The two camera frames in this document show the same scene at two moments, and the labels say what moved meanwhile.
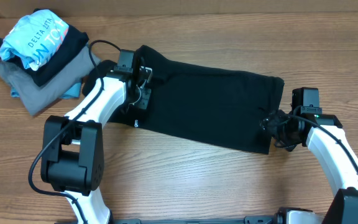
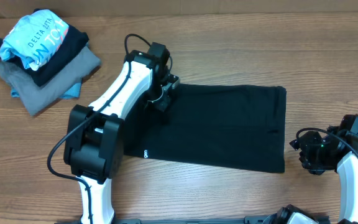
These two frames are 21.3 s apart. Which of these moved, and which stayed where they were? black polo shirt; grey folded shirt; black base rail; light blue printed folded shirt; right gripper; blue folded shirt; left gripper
Moved: right gripper; black polo shirt; left gripper
Stayed: grey folded shirt; black base rail; blue folded shirt; light blue printed folded shirt
